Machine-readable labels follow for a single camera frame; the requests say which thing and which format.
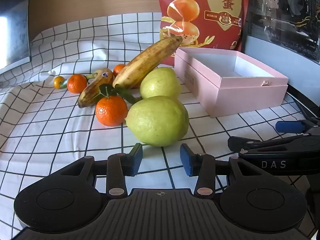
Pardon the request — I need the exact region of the glass computer case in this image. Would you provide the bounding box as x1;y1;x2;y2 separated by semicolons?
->
240;0;320;113

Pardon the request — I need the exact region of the large spotted banana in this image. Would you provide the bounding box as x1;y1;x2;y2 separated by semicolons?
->
112;35;183;90

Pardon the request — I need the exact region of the white checkered cloth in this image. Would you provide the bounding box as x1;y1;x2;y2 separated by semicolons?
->
0;11;320;240

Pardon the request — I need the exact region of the pink cardboard box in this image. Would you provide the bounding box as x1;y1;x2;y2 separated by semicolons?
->
174;47;289;118

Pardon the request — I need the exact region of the green pear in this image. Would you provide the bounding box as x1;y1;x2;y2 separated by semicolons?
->
139;67;182;100
125;95;190;147

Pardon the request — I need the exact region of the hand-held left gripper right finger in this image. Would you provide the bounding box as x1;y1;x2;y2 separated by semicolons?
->
180;143;265;197

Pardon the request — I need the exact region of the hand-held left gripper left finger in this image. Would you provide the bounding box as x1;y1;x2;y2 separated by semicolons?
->
54;143;143;198

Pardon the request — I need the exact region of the small tangerine with leaf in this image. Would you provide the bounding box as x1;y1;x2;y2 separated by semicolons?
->
53;76;68;90

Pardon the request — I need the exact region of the dark screen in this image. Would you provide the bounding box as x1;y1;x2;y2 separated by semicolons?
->
0;0;32;68

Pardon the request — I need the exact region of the tangerine with green leaves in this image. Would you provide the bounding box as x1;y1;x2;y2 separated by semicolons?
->
95;83;143;127

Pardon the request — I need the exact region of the red snack bag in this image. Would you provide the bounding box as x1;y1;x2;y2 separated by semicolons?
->
158;0;250;67

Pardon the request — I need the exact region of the orange tangerine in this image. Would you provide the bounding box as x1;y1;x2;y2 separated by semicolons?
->
67;74;88;94
113;64;127;78

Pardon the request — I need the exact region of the small banana with sticker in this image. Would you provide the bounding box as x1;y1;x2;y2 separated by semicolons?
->
77;67;114;109

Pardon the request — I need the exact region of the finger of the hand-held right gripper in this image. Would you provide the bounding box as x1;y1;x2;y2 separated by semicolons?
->
275;118;320;134
228;134;304;153

